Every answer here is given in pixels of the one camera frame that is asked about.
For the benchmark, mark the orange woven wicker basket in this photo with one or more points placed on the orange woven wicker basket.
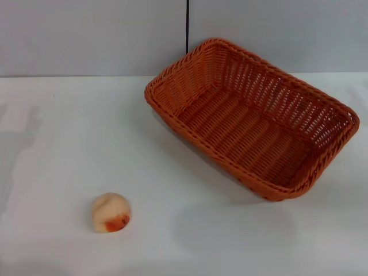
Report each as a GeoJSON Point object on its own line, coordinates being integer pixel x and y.
{"type": "Point", "coordinates": [244, 129]}

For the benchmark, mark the pale peach fruit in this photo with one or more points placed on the pale peach fruit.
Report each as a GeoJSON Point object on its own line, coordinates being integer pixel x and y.
{"type": "Point", "coordinates": [110, 211]}

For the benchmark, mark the black vertical wall strip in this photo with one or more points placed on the black vertical wall strip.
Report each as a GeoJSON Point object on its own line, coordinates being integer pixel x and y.
{"type": "Point", "coordinates": [187, 26]}

